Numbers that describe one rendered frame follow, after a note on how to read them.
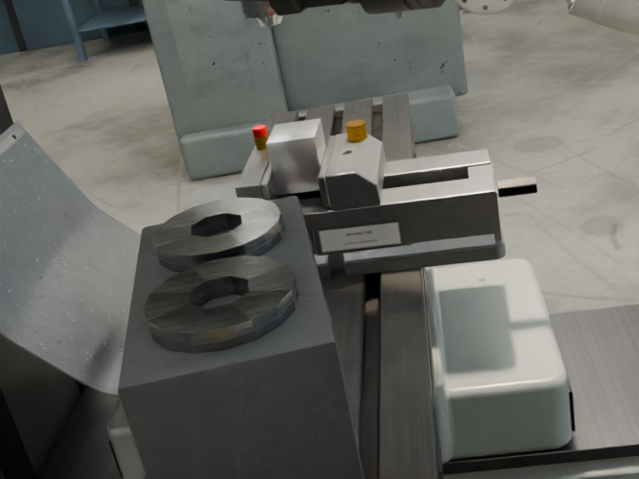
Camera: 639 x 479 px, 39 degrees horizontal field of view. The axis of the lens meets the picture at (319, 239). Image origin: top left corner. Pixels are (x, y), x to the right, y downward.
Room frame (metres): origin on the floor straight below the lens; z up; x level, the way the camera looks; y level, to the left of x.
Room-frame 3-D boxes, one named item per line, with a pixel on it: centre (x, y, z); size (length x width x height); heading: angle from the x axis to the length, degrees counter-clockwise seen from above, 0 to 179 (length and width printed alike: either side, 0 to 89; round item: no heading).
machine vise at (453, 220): (0.92, -0.03, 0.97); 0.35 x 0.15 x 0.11; 79
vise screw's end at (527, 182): (0.88, -0.22, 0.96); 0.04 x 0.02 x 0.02; 79
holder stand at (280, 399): (0.52, 0.06, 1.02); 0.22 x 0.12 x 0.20; 2
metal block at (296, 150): (0.93, 0.00, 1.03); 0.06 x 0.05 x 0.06; 169
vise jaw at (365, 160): (0.92, -0.05, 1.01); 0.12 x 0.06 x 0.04; 169
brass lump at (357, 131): (0.95, -0.06, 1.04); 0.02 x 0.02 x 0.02
